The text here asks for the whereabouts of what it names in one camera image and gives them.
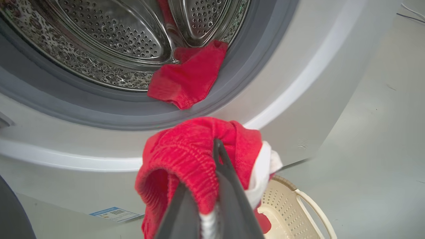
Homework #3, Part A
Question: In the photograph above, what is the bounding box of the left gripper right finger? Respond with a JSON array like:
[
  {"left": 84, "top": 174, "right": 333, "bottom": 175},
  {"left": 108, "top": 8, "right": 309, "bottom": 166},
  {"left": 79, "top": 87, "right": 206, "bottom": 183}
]
[{"left": 212, "top": 139, "right": 264, "bottom": 239}]

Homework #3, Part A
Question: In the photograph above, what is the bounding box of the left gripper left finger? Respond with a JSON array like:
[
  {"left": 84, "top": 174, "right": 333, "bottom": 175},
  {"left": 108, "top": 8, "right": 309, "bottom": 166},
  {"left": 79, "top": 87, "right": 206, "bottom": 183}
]
[{"left": 154, "top": 183, "right": 201, "bottom": 239}]

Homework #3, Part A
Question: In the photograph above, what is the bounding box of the red and white garment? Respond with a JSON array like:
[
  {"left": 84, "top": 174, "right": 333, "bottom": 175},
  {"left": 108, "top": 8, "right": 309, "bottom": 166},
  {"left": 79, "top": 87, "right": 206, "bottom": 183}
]
[{"left": 134, "top": 0, "right": 283, "bottom": 239}]

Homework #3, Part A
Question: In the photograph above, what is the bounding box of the dark round washer door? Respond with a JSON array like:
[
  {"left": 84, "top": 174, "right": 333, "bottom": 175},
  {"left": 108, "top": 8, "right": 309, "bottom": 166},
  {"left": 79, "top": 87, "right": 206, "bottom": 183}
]
[{"left": 0, "top": 176, "right": 37, "bottom": 239}]

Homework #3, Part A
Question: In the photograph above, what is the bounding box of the cream perforated laundry basket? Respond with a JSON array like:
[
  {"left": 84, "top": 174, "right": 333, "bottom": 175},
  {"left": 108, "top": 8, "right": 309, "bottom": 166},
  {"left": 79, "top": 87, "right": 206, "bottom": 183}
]
[{"left": 257, "top": 175, "right": 337, "bottom": 239}]

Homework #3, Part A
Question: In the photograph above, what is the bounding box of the white front-load washing machine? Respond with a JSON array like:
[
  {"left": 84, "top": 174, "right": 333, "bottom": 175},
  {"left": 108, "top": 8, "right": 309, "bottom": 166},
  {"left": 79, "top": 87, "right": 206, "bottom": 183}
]
[{"left": 0, "top": 0, "right": 402, "bottom": 219}]

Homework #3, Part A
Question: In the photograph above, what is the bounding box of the blue energy label sticker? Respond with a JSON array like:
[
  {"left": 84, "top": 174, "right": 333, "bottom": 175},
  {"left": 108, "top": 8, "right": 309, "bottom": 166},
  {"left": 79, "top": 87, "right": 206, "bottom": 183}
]
[{"left": 89, "top": 207, "right": 141, "bottom": 222}]

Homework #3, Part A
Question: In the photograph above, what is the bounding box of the black floor cable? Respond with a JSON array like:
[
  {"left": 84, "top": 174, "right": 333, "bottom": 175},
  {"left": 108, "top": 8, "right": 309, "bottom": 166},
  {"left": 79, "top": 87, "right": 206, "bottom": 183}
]
[{"left": 397, "top": 13, "right": 425, "bottom": 24}]

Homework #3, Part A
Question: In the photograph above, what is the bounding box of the white floor cable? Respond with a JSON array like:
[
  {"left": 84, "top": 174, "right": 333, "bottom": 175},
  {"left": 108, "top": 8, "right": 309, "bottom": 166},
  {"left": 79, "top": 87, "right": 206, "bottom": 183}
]
[{"left": 400, "top": 3, "right": 425, "bottom": 19}]

